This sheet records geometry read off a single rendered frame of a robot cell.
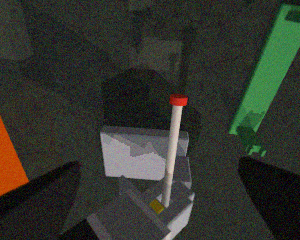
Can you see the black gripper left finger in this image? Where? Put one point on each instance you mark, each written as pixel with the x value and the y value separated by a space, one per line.
pixel 38 209

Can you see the white pin with red cap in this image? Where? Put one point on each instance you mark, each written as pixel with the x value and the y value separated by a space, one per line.
pixel 178 101

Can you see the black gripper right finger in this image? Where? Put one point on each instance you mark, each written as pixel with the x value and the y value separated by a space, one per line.
pixel 275 193

